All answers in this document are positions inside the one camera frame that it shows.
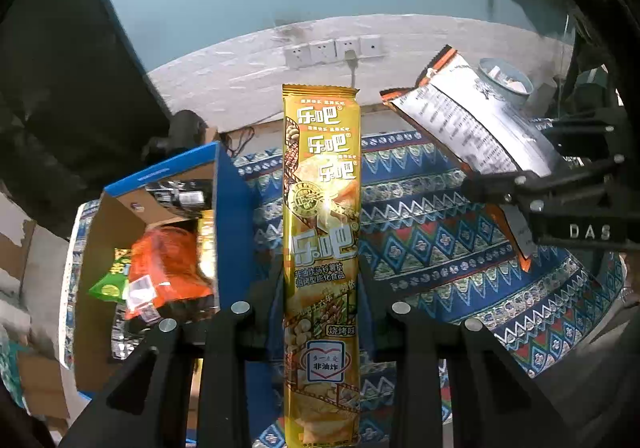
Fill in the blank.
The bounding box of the white orange snack bag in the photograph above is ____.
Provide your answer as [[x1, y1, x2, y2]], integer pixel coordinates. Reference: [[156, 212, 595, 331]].
[[380, 45, 564, 259]]

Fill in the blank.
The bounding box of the green bean snack bag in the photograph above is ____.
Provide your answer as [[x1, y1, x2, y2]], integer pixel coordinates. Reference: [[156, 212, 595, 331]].
[[88, 248, 131, 303]]

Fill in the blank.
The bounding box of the yellow long snack pack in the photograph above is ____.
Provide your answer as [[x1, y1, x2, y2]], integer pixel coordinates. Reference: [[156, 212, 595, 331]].
[[282, 84, 361, 447]]

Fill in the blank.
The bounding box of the black yellow chip bag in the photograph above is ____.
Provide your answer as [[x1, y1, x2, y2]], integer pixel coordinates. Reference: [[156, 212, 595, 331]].
[[144, 179, 213, 219]]

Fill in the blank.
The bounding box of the blue patterned cloth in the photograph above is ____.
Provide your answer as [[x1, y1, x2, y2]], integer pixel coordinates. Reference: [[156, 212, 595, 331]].
[[232, 117, 626, 448]]

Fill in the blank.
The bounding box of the light blue trash bin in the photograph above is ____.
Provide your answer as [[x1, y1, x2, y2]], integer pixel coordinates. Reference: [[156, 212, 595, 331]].
[[477, 57, 534, 110]]

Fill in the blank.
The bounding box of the blue cardboard box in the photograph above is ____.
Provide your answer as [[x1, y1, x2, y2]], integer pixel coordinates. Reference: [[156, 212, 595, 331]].
[[62, 142, 273, 447]]

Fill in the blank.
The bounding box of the black round object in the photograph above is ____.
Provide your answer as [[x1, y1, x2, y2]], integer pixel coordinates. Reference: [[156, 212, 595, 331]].
[[141, 109, 208, 165]]

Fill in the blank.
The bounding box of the dark hanging clothing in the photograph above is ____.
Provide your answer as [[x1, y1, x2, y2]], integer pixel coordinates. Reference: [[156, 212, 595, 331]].
[[1, 0, 170, 237]]

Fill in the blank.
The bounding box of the plug with grey cable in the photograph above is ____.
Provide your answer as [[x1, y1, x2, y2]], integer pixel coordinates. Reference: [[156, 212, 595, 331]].
[[345, 50, 358, 89]]

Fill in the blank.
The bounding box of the white wall socket strip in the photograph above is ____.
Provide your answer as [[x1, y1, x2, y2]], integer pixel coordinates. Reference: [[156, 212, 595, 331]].
[[283, 34, 385, 69]]

